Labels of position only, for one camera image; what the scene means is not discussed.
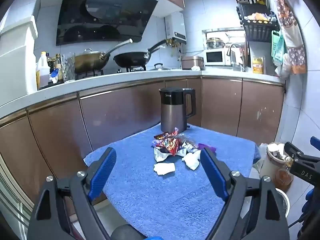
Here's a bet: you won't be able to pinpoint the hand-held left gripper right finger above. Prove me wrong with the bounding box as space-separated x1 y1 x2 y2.
200 147 290 240

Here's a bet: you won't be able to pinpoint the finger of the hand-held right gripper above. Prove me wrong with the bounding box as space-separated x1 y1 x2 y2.
284 142 320 167
310 136 320 152

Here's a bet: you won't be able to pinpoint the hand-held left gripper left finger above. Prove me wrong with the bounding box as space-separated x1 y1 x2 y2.
27 147 118 240

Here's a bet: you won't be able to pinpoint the white tissue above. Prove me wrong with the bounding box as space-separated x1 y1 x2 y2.
153 162 176 175
182 150 202 171

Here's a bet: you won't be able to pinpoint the purple wrapper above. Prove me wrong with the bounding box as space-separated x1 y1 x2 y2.
197 143 217 153

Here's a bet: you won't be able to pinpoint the cream trash bin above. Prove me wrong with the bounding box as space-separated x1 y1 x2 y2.
260 142 293 180

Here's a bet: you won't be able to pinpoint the white and silver wrapper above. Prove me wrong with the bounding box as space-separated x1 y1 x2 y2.
179 141 198 155

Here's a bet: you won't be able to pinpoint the colourful snack wrapper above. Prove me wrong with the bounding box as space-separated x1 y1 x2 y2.
152 127 182 157

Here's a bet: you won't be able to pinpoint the silver foil wrapper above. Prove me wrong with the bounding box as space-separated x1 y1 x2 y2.
154 146 175 162

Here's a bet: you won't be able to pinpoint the person's right hand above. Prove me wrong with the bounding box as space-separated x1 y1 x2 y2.
301 187 320 222

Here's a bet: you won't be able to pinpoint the amber oil bottle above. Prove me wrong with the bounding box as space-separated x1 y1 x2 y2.
274 169 294 190

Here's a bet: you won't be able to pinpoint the white bowl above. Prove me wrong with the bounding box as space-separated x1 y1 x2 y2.
275 189 290 218

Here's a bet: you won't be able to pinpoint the clear plastic bag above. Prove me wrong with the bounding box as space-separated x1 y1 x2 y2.
252 142 269 170

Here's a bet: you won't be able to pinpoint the blue terry towel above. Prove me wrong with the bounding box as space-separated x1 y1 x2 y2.
84 124 257 240

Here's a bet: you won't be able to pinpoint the brown base cabinets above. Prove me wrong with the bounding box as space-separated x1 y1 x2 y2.
0 76 285 205

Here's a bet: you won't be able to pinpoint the black and bronze electric kettle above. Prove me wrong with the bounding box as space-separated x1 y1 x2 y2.
159 87 196 133

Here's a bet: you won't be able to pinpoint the white plastic bag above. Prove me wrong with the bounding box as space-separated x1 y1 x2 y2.
275 52 292 78

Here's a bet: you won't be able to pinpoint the yellow packet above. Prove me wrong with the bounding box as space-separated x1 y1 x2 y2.
252 56 265 74

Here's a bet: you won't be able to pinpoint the floral apron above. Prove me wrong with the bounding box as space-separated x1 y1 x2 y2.
272 0 307 74

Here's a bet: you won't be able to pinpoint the gas stove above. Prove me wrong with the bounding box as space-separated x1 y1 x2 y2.
75 65 148 79

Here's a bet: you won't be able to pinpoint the chrome faucet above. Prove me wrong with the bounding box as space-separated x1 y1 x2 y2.
227 43 247 72

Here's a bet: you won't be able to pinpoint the cut glass vase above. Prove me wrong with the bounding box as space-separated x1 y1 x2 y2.
61 52 76 83

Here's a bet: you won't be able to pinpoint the gold wok with lid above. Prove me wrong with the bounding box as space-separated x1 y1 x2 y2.
74 39 133 72

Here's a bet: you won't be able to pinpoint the bronze rice cooker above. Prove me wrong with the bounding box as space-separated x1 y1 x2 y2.
181 56 205 70

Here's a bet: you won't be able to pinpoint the black frying pan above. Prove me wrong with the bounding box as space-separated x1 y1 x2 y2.
114 39 167 68

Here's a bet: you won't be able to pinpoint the dark sauce bottle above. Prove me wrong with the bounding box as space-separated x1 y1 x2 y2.
47 54 63 83

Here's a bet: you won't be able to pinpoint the white microwave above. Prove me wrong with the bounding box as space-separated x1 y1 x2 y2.
204 49 237 67

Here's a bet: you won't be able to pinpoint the white plastic oil jug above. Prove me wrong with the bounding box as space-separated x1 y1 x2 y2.
36 52 50 89

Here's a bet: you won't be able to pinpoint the steel pot with lid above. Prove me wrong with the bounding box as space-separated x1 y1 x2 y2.
206 37 225 50

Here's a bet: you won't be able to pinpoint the white boxed column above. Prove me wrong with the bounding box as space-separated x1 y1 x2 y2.
0 15 38 105

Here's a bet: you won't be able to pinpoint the white water heater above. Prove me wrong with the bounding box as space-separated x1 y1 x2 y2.
164 12 187 47

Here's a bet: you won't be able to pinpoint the black glass range hood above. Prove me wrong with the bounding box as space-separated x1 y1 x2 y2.
56 0 162 46

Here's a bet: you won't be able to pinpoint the black wall dish rack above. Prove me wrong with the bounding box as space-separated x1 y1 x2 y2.
232 0 280 42

